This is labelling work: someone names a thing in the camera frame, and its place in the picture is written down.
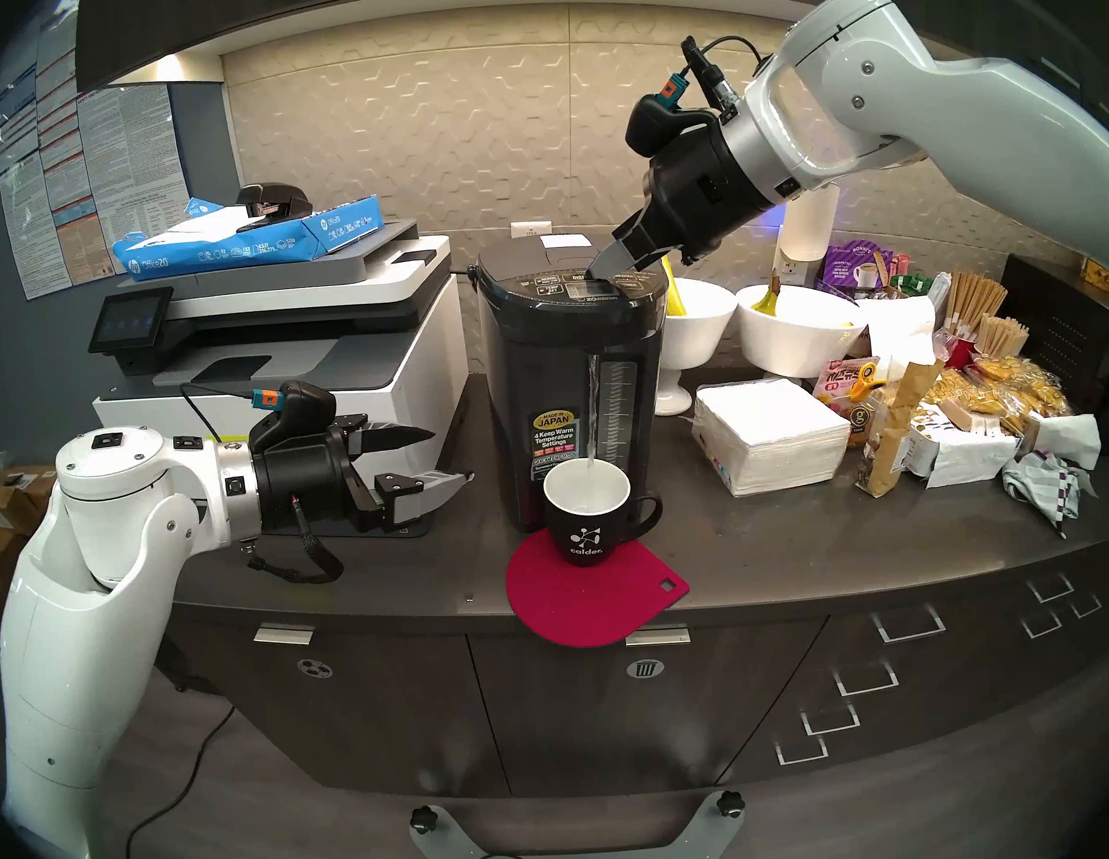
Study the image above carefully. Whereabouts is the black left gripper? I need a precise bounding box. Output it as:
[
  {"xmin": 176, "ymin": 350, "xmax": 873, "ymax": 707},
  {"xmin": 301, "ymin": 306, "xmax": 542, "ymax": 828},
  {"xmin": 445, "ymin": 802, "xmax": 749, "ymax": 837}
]
[{"xmin": 247, "ymin": 406, "xmax": 477, "ymax": 539}]

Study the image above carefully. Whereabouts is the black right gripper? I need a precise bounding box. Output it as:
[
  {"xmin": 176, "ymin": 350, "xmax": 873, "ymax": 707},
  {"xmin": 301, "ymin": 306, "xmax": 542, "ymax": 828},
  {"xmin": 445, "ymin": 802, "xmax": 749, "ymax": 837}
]
[{"xmin": 579, "ymin": 119, "xmax": 779, "ymax": 281}]

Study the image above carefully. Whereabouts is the black electric water dispenser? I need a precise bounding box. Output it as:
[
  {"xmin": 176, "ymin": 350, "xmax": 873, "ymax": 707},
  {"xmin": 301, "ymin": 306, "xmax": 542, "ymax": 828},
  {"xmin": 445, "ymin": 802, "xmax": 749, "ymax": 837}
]
[{"xmin": 466, "ymin": 228, "xmax": 685, "ymax": 536}]

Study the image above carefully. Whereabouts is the white grey office printer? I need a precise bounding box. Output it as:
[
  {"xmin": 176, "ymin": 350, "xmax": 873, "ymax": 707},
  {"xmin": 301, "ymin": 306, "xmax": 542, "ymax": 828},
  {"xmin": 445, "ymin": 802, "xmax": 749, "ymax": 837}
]
[{"xmin": 82, "ymin": 216, "xmax": 480, "ymax": 558}]

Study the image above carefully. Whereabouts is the black mug white inside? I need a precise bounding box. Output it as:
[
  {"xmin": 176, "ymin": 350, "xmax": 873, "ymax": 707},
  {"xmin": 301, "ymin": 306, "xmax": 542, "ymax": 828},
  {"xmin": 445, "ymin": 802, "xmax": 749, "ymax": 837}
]
[{"xmin": 542, "ymin": 453, "xmax": 667, "ymax": 570}]

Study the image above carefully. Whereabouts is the large white bowl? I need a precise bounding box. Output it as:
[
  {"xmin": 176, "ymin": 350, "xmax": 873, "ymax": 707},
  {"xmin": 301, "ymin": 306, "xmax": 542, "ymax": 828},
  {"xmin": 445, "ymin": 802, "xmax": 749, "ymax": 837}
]
[{"xmin": 735, "ymin": 277, "xmax": 875, "ymax": 383}]

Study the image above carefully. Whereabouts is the purple coffee box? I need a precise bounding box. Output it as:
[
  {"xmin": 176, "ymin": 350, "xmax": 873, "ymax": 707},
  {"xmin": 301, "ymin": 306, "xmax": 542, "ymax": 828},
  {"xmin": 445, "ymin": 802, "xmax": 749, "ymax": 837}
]
[{"xmin": 812, "ymin": 239, "xmax": 898, "ymax": 301}]

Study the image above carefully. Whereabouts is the red round silicone mat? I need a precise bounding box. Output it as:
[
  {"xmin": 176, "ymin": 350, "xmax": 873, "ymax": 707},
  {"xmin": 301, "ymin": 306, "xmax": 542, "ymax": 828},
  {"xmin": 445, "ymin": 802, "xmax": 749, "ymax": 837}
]
[{"xmin": 503, "ymin": 519, "xmax": 695, "ymax": 654}]

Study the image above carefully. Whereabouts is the white paper napkin stack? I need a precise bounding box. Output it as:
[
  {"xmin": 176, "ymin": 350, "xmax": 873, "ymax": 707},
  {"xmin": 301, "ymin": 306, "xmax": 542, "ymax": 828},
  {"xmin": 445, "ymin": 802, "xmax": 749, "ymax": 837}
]
[{"xmin": 689, "ymin": 374, "xmax": 856, "ymax": 501}]

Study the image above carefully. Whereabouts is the pink snack package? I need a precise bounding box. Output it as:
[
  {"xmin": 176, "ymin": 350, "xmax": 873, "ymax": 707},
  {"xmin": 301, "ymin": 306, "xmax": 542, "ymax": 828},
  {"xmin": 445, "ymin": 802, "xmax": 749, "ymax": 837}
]
[{"xmin": 810, "ymin": 355, "xmax": 882, "ymax": 418}]

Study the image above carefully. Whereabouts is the blue printer paper ream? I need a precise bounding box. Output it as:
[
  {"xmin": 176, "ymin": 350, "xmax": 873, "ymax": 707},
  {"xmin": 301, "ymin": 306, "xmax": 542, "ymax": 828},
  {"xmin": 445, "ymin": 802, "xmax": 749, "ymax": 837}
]
[{"xmin": 109, "ymin": 186, "xmax": 388, "ymax": 283}]

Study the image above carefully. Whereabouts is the black stapler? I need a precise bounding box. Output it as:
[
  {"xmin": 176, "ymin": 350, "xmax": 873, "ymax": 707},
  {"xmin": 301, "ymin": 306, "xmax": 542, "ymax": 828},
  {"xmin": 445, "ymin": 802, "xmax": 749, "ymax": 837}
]
[{"xmin": 234, "ymin": 180, "xmax": 313, "ymax": 222}]

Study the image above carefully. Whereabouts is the dark base cabinet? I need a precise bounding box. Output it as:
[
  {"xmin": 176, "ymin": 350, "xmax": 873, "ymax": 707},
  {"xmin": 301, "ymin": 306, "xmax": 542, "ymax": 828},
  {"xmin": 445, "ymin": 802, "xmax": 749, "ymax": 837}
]
[{"xmin": 153, "ymin": 540, "xmax": 1109, "ymax": 823}]

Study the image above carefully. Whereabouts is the brown paper bag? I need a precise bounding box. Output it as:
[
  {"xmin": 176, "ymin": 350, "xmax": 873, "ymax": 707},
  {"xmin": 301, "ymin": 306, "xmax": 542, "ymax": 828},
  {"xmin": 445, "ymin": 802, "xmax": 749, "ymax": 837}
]
[{"xmin": 848, "ymin": 358, "xmax": 952, "ymax": 500}]

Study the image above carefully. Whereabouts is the wooden stirrer bundle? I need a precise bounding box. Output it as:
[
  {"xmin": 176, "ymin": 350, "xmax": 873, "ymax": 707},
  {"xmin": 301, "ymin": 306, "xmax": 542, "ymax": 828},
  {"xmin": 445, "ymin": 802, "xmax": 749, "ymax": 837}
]
[
  {"xmin": 940, "ymin": 267, "xmax": 1010, "ymax": 336},
  {"xmin": 973, "ymin": 311, "xmax": 1031, "ymax": 362}
]

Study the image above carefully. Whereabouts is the white printed coffee bag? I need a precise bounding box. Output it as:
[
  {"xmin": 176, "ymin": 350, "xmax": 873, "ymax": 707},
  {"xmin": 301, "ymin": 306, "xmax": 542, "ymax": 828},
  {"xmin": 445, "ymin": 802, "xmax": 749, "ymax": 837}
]
[{"xmin": 899, "ymin": 400, "xmax": 1026, "ymax": 490}]

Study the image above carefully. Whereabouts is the yellow snack bag pile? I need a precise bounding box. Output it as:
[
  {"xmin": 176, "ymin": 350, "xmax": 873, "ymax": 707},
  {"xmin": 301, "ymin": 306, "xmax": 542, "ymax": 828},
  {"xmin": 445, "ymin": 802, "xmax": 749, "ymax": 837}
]
[{"xmin": 920, "ymin": 351, "xmax": 1069, "ymax": 430}]

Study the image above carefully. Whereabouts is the black countertop appliance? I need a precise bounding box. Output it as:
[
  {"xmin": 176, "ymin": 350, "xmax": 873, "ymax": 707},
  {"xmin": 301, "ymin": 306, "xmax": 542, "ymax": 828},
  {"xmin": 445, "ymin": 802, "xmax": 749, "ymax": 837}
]
[{"xmin": 993, "ymin": 248, "xmax": 1109, "ymax": 463}]

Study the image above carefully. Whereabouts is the white folded bag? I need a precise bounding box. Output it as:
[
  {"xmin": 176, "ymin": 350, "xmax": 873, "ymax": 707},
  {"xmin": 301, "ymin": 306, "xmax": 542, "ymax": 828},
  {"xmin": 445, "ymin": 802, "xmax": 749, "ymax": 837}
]
[{"xmin": 1017, "ymin": 411, "xmax": 1103, "ymax": 476}]

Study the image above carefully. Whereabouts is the checked kitchen cloth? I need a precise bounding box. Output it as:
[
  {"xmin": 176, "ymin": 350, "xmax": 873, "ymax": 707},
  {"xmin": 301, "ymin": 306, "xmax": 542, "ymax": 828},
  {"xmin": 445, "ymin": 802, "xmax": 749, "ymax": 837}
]
[{"xmin": 1000, "ymin": 447, "xmax": 1100, "ymax": 542}]

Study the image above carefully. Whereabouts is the white pedestal bowl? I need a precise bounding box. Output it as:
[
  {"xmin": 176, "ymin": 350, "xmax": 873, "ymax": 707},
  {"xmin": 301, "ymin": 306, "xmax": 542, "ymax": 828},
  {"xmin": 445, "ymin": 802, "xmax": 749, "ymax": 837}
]
[{"xmin": 646, "ymin": 274, "xmax": 746, "ymax": 418}]

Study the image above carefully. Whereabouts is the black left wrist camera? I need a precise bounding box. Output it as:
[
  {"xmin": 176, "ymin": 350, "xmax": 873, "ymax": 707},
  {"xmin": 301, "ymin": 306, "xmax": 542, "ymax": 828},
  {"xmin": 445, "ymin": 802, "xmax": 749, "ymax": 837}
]
[{"xmin": 245, "ymin": 376, "xmax": 339, "ymax": 451}]

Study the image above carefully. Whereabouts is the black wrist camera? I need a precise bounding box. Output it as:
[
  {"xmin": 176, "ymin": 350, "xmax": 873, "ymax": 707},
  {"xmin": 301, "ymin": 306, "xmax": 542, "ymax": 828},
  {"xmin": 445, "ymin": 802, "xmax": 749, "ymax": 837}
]
[
  {"xmin": 622, "ymin": 73, "xmax": 721, "ymax": 158},
  {"xmin": 245, "ymin": 376, "xmax": 339, "ymax": 451}
]

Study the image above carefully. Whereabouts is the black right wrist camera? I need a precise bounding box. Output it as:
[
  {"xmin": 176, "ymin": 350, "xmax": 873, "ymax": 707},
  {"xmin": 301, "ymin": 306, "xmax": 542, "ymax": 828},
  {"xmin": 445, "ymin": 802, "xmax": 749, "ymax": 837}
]
[{"xmin": 622, "ymin": 73, "xmax": 721, "ymax": 158}]

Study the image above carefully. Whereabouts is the black right camera cable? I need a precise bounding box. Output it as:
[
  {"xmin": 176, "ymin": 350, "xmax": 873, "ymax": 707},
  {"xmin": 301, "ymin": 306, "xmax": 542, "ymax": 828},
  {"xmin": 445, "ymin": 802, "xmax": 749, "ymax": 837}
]
[{"xmin": 680, "ymin": 32, "xmax": 770, "ymax": 113}]

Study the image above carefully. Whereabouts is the black camera cable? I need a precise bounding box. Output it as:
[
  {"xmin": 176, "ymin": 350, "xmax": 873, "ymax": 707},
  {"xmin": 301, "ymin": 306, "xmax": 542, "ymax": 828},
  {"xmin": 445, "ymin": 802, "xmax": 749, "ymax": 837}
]
[
  {"xmin": 680, "ymin": 32, "xmax": 770, "ymax": 113},
  {"xmin": 176, "ymin": 374, "xmax": 266, "ymax": 443}
]

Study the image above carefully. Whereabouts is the black left camera cable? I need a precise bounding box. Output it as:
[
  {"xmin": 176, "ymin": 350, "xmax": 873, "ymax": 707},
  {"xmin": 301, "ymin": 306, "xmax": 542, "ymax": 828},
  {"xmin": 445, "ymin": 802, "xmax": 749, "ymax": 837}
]
[{"xmin": 176, "ymin": 374, "xmax": 266, "ymax": 443}]

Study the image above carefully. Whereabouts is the black floor cable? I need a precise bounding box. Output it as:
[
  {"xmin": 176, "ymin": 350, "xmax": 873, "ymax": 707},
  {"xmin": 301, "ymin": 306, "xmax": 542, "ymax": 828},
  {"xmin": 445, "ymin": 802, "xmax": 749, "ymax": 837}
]
[{"xmin": 108, "ymin": 701, "xmax": 245, "ymax": 859}]

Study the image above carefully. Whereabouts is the dark upper wall cabinet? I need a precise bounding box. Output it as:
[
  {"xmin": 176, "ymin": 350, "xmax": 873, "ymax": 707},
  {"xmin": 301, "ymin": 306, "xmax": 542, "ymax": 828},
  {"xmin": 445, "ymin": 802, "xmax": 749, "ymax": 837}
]
[{"xmin": 70, "ymin": 0, "xmax": 1109, "ymax": 94}]

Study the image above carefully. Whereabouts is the grey text wall poster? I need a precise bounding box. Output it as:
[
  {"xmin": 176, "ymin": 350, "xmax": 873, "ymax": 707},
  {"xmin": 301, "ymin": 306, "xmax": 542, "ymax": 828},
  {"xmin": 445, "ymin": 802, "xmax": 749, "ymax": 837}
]
[{"xmin": 75, "ymin": 82, "xmax": 195, "ymax": 276}]

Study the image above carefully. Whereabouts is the tall wall notice poster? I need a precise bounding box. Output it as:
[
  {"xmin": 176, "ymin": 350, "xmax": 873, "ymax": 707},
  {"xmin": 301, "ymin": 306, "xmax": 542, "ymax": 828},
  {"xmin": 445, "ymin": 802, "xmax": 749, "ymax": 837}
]
[{"xmin": 0, "ymin": 14, "xmax": 91, "ymax": 302}]

